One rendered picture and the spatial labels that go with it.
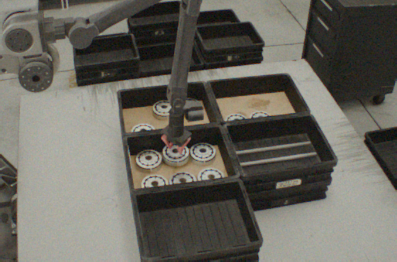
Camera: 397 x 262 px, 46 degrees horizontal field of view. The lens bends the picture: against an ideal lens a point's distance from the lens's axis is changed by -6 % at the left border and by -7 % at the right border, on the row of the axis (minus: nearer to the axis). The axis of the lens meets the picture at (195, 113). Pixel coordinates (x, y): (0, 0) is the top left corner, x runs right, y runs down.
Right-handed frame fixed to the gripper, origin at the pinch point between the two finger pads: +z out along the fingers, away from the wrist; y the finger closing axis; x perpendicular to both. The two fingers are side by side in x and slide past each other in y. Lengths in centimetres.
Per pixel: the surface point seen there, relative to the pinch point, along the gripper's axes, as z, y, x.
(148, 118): 6.5, 24.7, -13.8
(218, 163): 5.8, -14.8, -8.8
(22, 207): 20, 42, 49
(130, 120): 6.6, 30.4, -8.0
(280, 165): 5.6, -35.7, -22.3
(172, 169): 6.1, -2.0, 4.7
